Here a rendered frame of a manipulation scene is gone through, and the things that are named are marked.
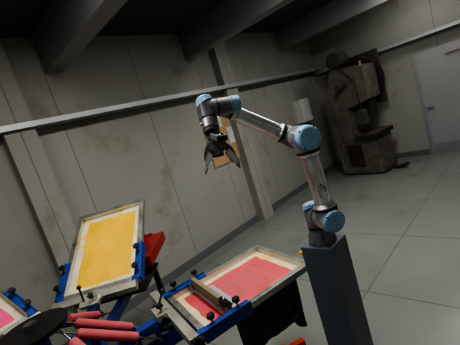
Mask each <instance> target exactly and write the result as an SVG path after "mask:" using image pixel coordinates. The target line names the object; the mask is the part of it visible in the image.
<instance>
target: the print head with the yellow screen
mask: <svg viewBox="0 0 460 345"><path fill-rule="evenodd" d="M144 215H145V199H144V198H141V199H137V200H134V201H130V202H128V203H124V204H121V205H117V206H115V207H111V208H108V209H104V210H101V211H99V212H95V213H92V214H88V215H85V216H81V217H79V221H78V224H77V229H76V232H75V237H74V240H73V245H72V248H71V253H70V256H69V259H68V263H67V264H64V265H61V266H60V267H59V269H58V270H59V271H62V275H61V278H60V283H59V285H56V286H55V287H53V291H54V292H57V294H56V297H55V304H53V305H52V309H55V308H59V307H62V308H65V309H67V310H68V311H69V310H72V309H78V308H79V309H80V310H82V311H83V310H85V309H87V311H86V312H88V311H100V312H101V314H104V313H103V312H102V311H101V310H100V305H101V301H105V300H106V299H109V298H113V297H115V296H120V295H122V294H126V293H129V292H133V291H136V290H138V283H139V282H141V281H144V271H145V250H146V246H145V244H144Z"/></svg>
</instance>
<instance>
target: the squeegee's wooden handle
mask: <svg viewBox="0 0 460 345"><path fill-rule="evenodd" d="M191 282H192V285H193V287H194V289H195V290H197V291H198V292H200V293H201V294H202V295H203V296H205V297H206V298H208V299H209V300H210V301H211V302H213V303H214V304H218V305H219V306H221V307H222V308H223V309H224V308H225V303H224V301H223V298H222V296H221V295H219V294H218V293H217V292H215V291H213V290H212V289H211V288H210V287H208V286H206V285H205V284H204V283H202V282H200V281H199V280H198V279H196V278H195V277H193V278H191Z"/></svg>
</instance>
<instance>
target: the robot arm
mask: <svg viewBox="0 0 460 345"><path fill-rule="evenodd" d="M196 108H197V110H198V113H199V118H200V121H201V123H200V125H202V129H203V133H204V134H205V135H206V138H207V140H208V143H207V144H206V147H205V151H204V166H203V167H204V172H205V174H207V171H208V166H209V165H210V163H209V162H210V161H211V160H212V158H215V157H221V156H223V155H224V152H223V151H224V150H226V152H225V153H226V156H227V157H229V159H230V161H231V162H233V163H235V164H236V166H237V167H239V168H241V166H240V162H239V159H238V157H237V155H236V153H235V151H234V150H233V148H232V146H231V145H229V144H227V143H226V142H225V141H226V140H228V136H227V134H225V133H222V132H220V127H219V126H220V125H219V122H218V118H217V116H219V117H225V118H227V119H229V120H232V121H234V122H237V123H239V124H241V125H244V126H246V127H249V128H251V129H254V130H256V131H258V132H261V133H264V134H266V135H267V136H270V137H273V138H274V139H275V141H277V142H280V143H281V144H284V145H286V146H288V147H290V148H292V149H294V150H295V152H296V156H297V157H299V158H301V161H302V163H303V168H304V170H305V174H306V177H307V181H308V184H309V187H310V190H311V194H312V196H313V200H312V201H309V202H306V203H305V204H303V211H304V215H305V219H306V222H307V226H308V229H309V234H308V242H309V245H310V246H313V247H325V246H329V245H331V244H333V243H335V242H336V241H337V236H336V234H335V233H336V232H338V231H340V230H341V229H342V227H343V226H344V223H345V216H344V214H343V213H342V212H341V211H340V210H339V209H338V207H337V203H336V201H334V200H332V198H331V193H330V191H329V187H328V184H327V180H326V177H325V174H324V170H323V167H322V163H321V161H320V156H319V152H320V150H321V148H320V142H321V140H322V136H321V133H320V131H319V130H318V129H317V128H316V127H314V126H313V125H299V126H290V125H286V124H284V123H281V124H279V123H276V122H274V121H272V120H269V119H267V118H264V117H263V116H260V115H258V114H255V113H253V112H250V111H248V110H246V109H244V108H242V104H241V100H240V97H239V96H238V95H234V96H232V95H231V96H229V97H222V98H217V99H213V98H212V97H211V95H209V94H202V95H201V96H199V97H197V99H196Z"/></svg>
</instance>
